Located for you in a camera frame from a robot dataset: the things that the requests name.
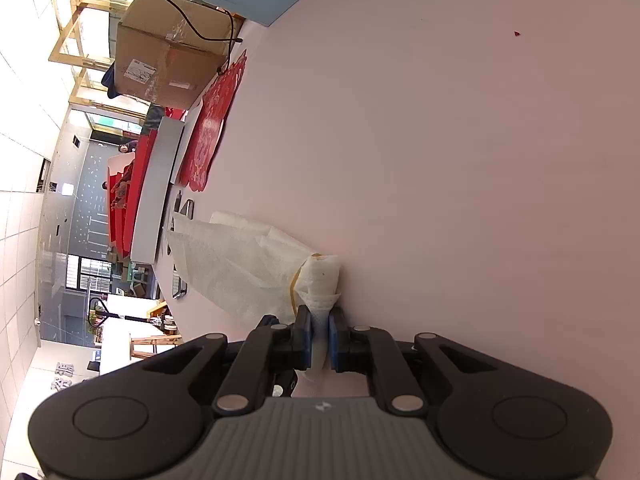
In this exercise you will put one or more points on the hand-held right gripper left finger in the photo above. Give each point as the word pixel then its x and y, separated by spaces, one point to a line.
pixel 303 342

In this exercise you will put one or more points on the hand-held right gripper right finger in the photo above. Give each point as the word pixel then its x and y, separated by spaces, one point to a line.
pixel 335 342

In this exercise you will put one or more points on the yellow rubber band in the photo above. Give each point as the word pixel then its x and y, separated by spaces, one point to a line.
pixel 292 290

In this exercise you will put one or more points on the wooden stool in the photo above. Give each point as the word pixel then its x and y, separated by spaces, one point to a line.
pixel 150 342

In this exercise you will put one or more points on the pallet jack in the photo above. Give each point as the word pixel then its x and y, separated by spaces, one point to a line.
pixel 107 316

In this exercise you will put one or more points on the grey flat board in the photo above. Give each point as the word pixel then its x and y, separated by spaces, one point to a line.
pixel 157 185

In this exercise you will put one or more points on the red flat boxes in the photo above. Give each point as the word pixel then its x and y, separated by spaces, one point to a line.
pixel 134 190

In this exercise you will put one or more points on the red paper cutout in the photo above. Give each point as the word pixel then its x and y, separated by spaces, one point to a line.
pixel 210 125

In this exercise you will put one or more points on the blue cloth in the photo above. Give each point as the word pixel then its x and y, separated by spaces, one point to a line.
pixel 110 82

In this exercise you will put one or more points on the brown cardboard box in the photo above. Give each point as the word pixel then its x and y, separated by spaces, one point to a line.
pixel 165 45

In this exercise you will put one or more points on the wooden frame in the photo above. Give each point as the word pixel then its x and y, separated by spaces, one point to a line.
pixel 67 35

